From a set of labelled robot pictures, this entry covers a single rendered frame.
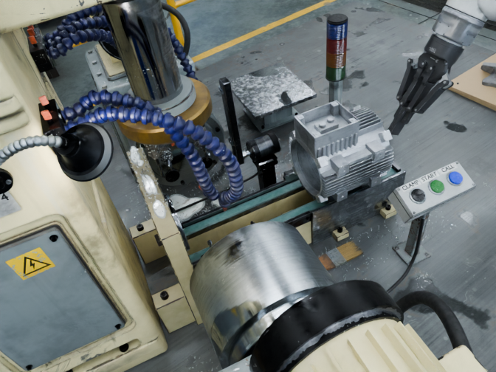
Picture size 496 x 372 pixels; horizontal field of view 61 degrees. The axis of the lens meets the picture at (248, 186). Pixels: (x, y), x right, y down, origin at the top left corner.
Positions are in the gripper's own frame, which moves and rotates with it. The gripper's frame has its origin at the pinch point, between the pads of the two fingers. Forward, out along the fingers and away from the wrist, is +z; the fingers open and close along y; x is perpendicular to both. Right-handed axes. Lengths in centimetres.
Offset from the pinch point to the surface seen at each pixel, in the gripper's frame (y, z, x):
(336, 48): -33.4, -5.1, 1.5
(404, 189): 16.6, 8.2, -8.7
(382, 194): 2.0, 21.0, 7.9
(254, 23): -298, 52, 131
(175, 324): 8, 57, -45
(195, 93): -4, 3, -52
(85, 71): -312, 132, -8
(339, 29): -33.2, -10.2, -0.7
